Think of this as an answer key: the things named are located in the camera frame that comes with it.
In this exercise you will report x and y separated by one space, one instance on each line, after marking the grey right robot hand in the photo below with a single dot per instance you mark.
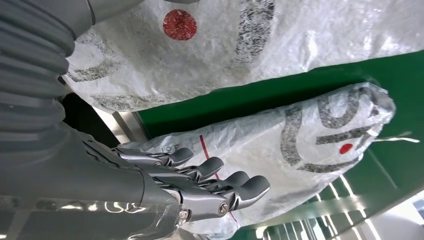
82 179

